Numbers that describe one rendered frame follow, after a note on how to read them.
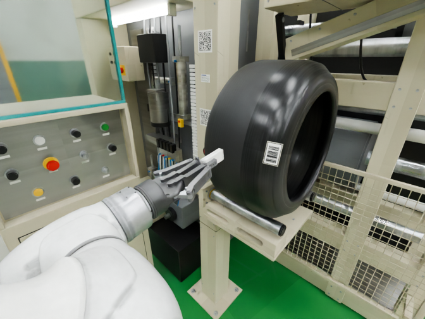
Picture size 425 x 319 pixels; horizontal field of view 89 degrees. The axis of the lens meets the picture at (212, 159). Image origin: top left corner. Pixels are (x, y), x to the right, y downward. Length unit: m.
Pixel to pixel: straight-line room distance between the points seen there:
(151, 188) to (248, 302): 1.39
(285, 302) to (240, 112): 1.40
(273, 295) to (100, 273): 1.58
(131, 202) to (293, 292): 1.55
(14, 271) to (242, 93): 0.59
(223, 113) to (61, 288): 0.55
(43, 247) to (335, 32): 1.10
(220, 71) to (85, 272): 0.78
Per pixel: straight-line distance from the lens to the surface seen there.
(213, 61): 0.90
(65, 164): 1.09
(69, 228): 0.39
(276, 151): 0.58
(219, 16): 0.90
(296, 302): 1.79
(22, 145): 1.04
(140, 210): 0.41
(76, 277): 0.26
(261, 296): 1.76
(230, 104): 0.66
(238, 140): 0.62
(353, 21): 1.09
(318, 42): 1.12
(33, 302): 0.26
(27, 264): 0.39
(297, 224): 1.04
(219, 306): 1.68
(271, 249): 0.86
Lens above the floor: 1.45
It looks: 25 degrees down
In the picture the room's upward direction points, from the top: straight up
